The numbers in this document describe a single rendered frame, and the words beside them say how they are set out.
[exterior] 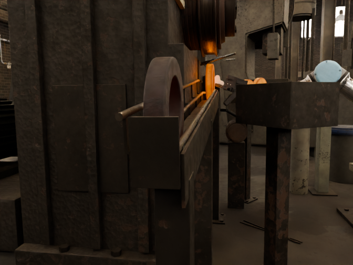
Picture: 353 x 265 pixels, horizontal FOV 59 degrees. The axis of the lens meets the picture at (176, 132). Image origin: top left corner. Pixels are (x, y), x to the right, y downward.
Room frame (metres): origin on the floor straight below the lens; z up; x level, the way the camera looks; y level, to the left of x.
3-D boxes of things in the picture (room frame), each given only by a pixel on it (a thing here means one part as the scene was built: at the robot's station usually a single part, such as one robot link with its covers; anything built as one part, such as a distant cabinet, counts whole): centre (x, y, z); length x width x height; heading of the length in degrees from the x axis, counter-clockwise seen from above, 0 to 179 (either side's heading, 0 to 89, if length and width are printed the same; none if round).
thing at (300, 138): (2.14, -0.86, 0.26); 0.12 x 0.12 x 0.52
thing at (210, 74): (1.61, -0.18, 0.75); 0.18 x 0.03 x 0.18; 169
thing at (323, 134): (2.15, -1.02, 0.31); 0.24 x 0.16 x 0.62; 170
